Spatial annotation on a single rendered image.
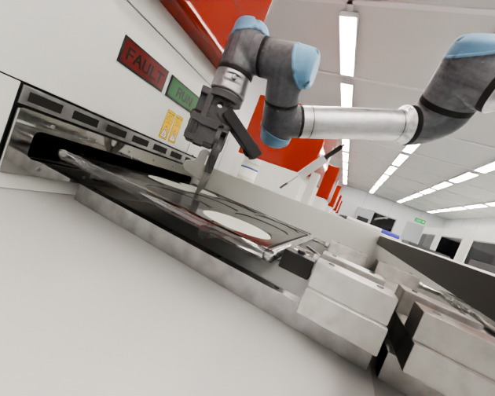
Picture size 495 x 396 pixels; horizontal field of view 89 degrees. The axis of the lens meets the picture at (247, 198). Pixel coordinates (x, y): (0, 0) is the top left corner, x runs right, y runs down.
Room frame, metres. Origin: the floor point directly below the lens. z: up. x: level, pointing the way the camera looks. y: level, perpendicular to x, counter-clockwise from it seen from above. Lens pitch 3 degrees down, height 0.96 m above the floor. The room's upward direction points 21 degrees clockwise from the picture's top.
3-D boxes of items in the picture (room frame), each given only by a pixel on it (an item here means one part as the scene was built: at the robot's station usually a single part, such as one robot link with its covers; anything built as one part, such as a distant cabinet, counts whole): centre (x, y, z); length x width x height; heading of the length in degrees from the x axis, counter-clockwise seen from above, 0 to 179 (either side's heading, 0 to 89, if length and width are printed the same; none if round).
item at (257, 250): (0.32, 0.12, 0.90); 0.37 x 0.01 x 0.01; 69
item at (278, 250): (0.42, -0.11, 0.90); 0.38 x 0.01 x 0.01; 159
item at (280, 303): (0.36, 0.05, 0.84); 0.50 x 0.02 x 0.03; 69
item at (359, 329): (0.41, -0.19, 0.87); 0.36 x 0.08 x 0.03; 159
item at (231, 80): (0.54, 0.12, 1.13); 0.08 x 0.08 x 0.05
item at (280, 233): (0.49, 0.06, 0.90); 0.34 x 0.34 x 0.01; 69
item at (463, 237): (7.52, -6.39, 1.00); 1.80 x 1.08 x 2.00; 159
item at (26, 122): (0.55, 0.26, 0.89); 0.44 x 0.02 x 0.10; 159
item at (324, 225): (0.81, -0.17, 0.89); 0.62 x 0.35 x 0.14; 69
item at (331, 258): (0.34, -0.16, 0.89); 0.08 x 0.03 x 0.03; 69
